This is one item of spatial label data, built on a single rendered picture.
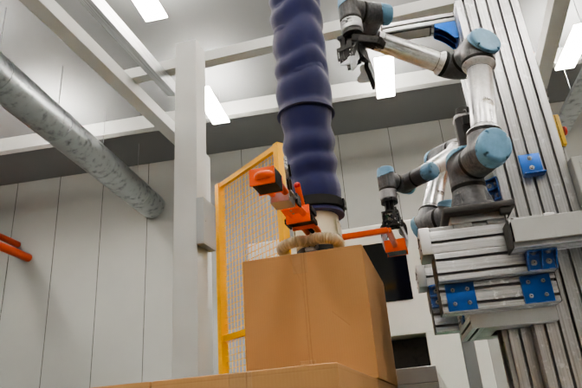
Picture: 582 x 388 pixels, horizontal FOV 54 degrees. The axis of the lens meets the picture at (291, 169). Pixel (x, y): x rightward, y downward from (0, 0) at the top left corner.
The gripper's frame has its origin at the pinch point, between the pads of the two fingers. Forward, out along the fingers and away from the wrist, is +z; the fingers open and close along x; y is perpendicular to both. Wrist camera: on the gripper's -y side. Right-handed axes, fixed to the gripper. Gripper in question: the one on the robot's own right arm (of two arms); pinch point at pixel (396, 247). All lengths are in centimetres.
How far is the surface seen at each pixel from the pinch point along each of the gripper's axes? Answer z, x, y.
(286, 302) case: 30, -32, 58
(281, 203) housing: 5, -26, 77
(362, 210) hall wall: -342, -119, -876
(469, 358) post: 40, 22, -63
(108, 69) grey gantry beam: -201, -210, -94
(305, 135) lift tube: -37, -26, 41
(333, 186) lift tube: -16.2, -17.3, 35.6
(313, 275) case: 22, -23, 58
